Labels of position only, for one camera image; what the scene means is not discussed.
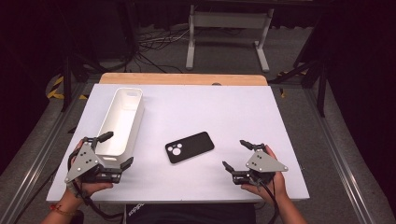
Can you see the person's right hand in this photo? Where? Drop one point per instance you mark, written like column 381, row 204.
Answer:
column 274, row 191

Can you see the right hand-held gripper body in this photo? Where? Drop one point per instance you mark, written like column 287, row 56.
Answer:
column 264, row 163

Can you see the yellow black floor tape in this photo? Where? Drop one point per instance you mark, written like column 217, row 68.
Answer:
column 283, row 92
column 56, row 91

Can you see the wooden table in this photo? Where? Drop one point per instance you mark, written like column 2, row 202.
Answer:
column 183, row 78

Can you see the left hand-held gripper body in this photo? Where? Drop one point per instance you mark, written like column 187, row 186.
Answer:
column 83, row 160

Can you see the black tripod stand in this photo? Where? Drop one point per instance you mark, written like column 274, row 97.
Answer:
column 320, row 81
column 67, row 77

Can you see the black phone case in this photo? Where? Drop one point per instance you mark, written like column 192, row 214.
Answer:
column 193, row 146

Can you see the person's left hand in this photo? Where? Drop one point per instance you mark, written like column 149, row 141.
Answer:
column 90, row 188

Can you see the metal floor rail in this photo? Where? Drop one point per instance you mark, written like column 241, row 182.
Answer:
column 345, row 161
column 37, row 158

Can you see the person's dark clothing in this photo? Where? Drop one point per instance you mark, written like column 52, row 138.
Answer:
column 193, row 214

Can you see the white plastic bin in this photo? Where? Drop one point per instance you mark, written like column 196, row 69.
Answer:
column 121, row 121

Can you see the white metal stand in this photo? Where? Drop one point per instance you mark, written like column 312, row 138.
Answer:
column 230, row 20

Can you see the white table board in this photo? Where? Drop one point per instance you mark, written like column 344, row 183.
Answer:
column 199, row 109

